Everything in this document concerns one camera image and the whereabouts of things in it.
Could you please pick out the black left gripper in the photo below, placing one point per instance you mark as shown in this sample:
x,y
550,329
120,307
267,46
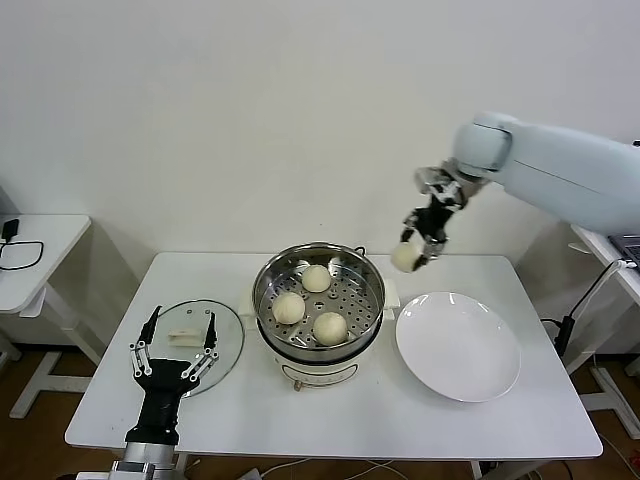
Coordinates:
x,y
161,395

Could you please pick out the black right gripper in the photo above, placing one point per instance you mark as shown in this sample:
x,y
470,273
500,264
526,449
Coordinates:
x,y
440,215

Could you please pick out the white steamed baozi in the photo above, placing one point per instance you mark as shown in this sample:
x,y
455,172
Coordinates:
x,y
288,308
405,257
330,328
316,279

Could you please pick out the round glass lid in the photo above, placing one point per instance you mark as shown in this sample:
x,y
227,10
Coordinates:
x,y
232,335

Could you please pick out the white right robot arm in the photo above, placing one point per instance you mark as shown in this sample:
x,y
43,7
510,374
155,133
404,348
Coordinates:
x,y
550,160

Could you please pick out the stainless steel steamer basket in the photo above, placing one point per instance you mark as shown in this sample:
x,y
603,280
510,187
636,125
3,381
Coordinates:
x,y
360,310

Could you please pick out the white round plate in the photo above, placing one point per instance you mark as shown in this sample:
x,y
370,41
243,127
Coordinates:
x,y
450,350

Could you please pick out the cream electric cooker base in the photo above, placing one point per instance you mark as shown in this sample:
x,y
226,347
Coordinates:
x,y
320,372

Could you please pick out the white power strip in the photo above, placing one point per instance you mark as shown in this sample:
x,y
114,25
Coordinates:
x,y
252,475

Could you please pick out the white side table with charger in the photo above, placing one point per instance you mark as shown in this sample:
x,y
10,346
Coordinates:
x,y
50,250

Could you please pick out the black power brick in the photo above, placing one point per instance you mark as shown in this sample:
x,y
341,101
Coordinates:
x,y
564,335

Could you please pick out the white side table with laptop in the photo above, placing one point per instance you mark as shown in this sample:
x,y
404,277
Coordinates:
x,y
600,245

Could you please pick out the black charger adapter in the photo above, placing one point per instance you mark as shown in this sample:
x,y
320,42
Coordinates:
x,y
10,229

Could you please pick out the open black laptop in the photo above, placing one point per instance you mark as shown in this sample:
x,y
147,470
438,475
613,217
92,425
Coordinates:
x,y
627,247

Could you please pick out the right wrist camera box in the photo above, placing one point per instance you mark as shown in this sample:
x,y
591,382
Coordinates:
x,y
430,180

